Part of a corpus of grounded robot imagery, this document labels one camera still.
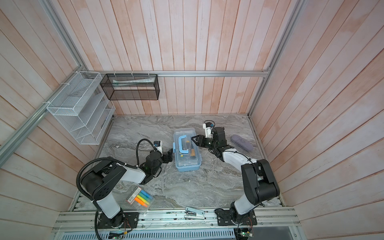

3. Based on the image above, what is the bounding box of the white wire mesh shelf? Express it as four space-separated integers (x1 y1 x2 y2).
47 72 116 145

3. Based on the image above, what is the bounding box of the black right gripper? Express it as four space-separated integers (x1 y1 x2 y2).
192 134 218 151

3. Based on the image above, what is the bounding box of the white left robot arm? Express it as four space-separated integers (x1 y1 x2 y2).
76 149 173 220

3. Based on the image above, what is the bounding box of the black mesh wall basket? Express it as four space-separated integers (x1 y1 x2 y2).
100 73 160 101

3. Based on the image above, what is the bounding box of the lilac fabric glasses case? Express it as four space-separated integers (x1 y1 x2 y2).
231 135 254 152

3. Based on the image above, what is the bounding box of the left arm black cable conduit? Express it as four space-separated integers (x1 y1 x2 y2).
75 138 157 240

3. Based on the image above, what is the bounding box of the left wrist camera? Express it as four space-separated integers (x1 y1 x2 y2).
153 141 163 155

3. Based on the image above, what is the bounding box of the white stapler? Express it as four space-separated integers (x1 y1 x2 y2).
185 207 205 220

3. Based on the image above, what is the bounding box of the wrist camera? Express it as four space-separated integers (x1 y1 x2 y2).
153 141 163 155
203 120 215 138

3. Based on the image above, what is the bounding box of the highlighter pack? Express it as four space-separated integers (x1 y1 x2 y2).
126 186 155 212

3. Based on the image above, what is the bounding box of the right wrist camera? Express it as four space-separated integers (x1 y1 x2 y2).
203 120 215 138

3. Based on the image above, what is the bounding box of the light blue tool box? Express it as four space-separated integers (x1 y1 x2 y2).
173 143 202 172

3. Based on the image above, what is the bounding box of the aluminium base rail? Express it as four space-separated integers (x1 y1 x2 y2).
52 206 301 232

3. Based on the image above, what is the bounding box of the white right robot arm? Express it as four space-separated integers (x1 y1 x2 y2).
191 127 280 218

